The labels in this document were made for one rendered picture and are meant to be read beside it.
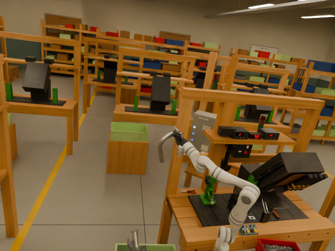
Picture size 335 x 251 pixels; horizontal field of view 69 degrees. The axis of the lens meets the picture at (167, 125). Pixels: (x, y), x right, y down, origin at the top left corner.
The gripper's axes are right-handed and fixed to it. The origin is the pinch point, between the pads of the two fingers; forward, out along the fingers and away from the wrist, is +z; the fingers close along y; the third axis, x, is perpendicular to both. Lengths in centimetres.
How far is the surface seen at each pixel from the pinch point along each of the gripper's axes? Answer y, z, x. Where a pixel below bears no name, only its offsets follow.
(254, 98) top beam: -13, 13, -95
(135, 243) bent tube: -36, -38, 51
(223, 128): -31, 11, -60
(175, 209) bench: -88, -7, 2
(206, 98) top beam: -6, 29, -51
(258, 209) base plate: -100, -42, -72
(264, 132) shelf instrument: -41, -5, -99
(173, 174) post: -73, 18, -12
